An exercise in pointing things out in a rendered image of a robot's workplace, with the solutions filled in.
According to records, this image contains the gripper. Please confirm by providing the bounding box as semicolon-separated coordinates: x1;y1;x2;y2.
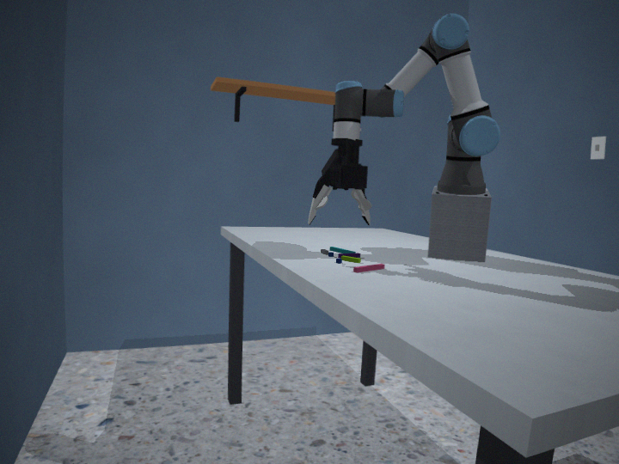
308;138;371;225

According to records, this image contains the turquoise rod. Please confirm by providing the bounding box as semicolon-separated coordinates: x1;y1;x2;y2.
330;247;356;253

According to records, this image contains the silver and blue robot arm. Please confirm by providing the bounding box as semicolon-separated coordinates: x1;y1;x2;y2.
334;14;500;195

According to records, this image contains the pink rod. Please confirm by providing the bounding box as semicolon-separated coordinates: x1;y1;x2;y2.
353;264;384;272

